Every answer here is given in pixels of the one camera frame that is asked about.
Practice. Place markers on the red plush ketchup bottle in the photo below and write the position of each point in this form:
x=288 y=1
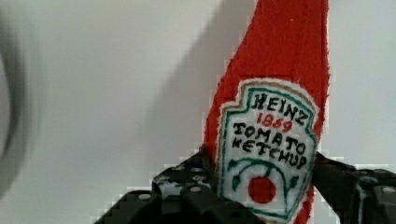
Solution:
x=263 y=129

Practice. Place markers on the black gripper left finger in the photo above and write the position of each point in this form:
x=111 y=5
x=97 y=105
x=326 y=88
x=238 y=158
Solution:
x=181 y=194

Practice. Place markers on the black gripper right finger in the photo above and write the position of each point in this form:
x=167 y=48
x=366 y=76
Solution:
x=357 y=196

